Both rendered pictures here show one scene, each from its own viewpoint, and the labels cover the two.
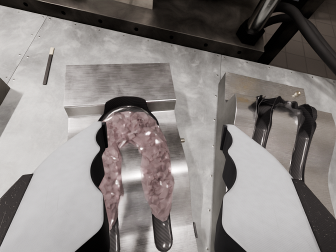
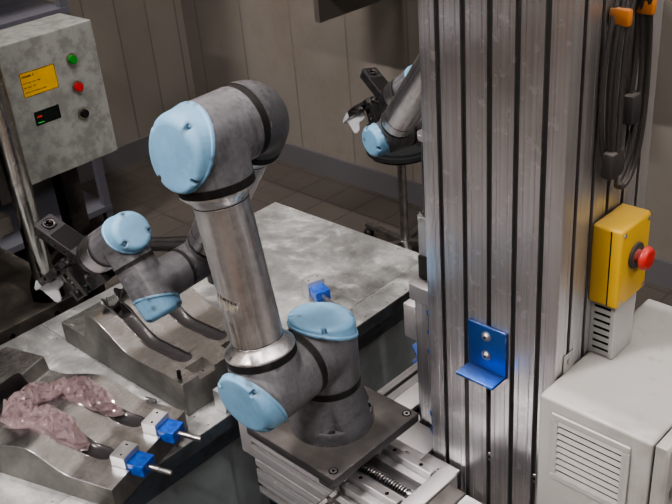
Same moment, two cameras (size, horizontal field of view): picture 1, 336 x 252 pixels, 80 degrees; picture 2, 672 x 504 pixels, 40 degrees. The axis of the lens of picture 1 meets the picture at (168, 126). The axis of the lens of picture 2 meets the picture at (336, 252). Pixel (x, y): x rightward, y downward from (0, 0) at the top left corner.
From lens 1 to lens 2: 1.83 m
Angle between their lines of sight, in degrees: 42
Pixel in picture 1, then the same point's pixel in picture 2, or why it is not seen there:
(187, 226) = (143, 404)
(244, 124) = (111, 323)
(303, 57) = not seen: hidden behind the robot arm
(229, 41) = (35, 312)
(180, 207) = (125, 399)
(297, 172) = (186, 319)
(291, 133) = not seen: hidden behind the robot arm
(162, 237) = (133, 423)
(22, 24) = not seen: outside the picture
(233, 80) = (75, 321)
